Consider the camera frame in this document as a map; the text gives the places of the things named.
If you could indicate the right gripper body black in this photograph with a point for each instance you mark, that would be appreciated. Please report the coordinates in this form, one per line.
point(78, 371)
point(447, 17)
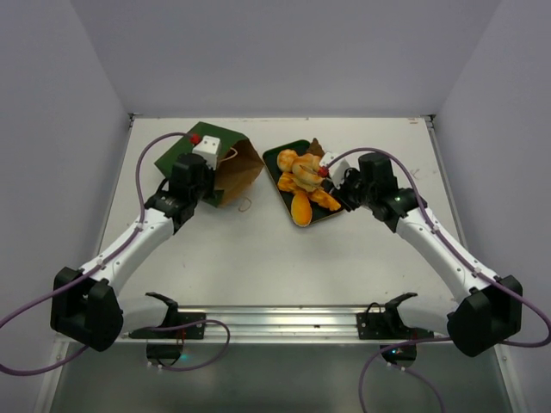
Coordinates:
point(342, 189)

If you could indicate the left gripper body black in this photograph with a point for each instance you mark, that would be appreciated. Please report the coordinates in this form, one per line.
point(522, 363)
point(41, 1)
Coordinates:
point(207, 186)

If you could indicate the green brown paper bag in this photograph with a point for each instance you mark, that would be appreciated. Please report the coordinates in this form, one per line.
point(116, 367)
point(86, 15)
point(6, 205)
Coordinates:
point(238, 167)

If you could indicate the pale glazed fake croissant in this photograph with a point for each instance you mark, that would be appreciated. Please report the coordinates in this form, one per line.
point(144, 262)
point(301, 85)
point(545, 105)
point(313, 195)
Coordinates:
point(305, 159)

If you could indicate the brown fake croissant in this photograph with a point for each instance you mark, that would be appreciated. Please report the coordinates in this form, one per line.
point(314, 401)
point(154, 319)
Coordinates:
point(315, 148)

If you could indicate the orange twisted fake bread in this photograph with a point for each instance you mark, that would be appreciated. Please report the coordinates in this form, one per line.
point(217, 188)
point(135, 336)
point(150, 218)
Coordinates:
point(288, 182)

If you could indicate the round yellow fake bun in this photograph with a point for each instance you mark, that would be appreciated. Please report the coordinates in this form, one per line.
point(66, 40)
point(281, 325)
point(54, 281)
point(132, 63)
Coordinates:
point(285, 160)

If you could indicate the metal tongs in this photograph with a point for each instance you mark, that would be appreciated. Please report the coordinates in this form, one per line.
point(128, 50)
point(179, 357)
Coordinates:
point(311, 178)

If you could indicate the orange sugared fake bun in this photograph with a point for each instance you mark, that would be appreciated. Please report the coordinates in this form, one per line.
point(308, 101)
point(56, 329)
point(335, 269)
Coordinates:
point(301, 210)

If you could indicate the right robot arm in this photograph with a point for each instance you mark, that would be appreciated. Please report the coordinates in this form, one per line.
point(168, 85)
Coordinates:
point(484, 311)

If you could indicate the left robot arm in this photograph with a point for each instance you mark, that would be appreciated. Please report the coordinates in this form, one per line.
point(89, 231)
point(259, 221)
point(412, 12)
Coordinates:
point(86, 306)

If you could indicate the dark green tray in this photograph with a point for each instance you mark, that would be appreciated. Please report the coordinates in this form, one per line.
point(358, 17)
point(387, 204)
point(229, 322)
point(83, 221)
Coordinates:
point(269, 158)

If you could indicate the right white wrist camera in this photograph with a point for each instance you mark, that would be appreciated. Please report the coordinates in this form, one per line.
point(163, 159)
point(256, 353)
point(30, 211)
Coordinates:
point(333, 168)

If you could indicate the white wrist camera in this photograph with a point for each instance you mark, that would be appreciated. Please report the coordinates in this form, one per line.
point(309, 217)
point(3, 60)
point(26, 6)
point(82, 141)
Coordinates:
point(333, 168)
point(209, 149)

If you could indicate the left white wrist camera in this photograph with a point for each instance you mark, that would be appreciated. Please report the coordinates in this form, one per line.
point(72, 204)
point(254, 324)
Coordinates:
point(209, 149)

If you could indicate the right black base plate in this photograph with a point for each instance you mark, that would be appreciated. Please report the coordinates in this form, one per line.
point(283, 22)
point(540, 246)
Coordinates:
point(378, 323)

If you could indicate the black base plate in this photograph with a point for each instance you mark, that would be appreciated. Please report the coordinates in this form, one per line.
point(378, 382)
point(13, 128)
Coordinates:
point(189, 327)
point(378, 323)

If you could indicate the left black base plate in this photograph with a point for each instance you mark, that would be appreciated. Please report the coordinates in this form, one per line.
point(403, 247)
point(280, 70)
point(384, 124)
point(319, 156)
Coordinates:
point(189, 327)

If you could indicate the aluminium rail frame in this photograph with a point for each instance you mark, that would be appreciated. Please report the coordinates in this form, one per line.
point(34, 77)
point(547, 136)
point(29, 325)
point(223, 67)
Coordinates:
point(257, 276)

